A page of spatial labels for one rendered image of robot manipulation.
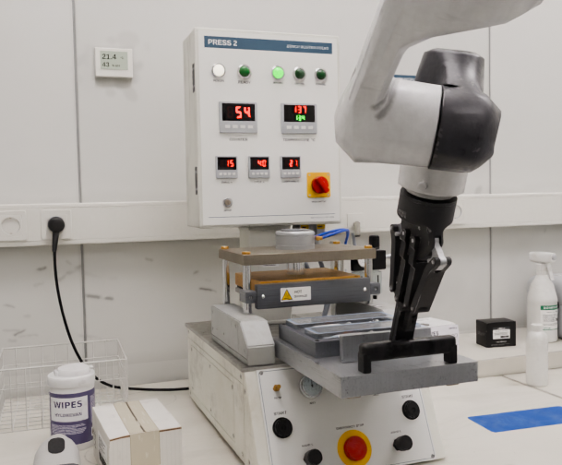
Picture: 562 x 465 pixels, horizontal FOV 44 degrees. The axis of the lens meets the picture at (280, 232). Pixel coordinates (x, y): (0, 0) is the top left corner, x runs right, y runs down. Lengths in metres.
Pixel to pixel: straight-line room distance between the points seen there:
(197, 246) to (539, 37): 1.25
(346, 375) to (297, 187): 0.65
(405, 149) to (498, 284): 1.49
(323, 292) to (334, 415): 0.24
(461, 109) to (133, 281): 1.18
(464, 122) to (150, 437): 0.72
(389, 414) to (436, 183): 0.51
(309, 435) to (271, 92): 0.73
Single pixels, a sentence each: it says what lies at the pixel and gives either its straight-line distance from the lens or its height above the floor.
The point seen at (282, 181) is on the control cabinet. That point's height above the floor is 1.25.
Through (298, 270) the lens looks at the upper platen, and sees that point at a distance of 1.38.
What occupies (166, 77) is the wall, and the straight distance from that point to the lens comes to 1.82.
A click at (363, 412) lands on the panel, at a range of 1.24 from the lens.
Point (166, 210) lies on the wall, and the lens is 1.75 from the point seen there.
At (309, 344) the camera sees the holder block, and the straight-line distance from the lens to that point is 1.08.
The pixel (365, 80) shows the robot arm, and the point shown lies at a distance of 0.73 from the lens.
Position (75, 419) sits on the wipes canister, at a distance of 1.38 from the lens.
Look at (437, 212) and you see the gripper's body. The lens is 0.91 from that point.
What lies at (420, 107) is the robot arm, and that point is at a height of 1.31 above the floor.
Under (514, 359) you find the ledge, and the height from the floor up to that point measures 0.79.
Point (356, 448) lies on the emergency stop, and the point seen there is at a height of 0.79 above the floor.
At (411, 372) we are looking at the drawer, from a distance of 1.01.
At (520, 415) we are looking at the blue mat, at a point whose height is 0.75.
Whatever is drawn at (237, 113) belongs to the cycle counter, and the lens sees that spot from 1.49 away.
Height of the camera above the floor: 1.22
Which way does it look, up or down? 3 degrees down
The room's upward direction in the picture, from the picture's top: 1 degrees counter-clockwise
